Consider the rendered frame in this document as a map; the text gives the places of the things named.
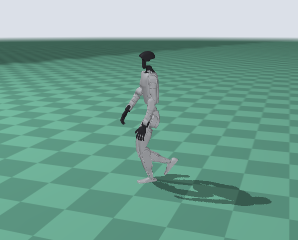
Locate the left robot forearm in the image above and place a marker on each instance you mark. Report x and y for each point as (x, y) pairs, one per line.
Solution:
(149, 112)

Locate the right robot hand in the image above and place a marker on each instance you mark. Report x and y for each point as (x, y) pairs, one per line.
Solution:
(125, 114)

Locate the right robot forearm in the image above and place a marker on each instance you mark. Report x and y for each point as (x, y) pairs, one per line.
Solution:
(133, 101)

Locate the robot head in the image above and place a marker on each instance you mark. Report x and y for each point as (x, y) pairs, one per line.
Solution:
(147, 56)

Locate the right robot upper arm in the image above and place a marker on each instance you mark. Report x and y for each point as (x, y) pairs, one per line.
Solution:
(139, 90)

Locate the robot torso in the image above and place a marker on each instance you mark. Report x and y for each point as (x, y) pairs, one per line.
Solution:
(145, 89)

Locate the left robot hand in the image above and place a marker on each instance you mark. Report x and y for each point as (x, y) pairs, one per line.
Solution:
(141, 132)

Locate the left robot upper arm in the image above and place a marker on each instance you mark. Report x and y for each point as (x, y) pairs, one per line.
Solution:
(152, 81)

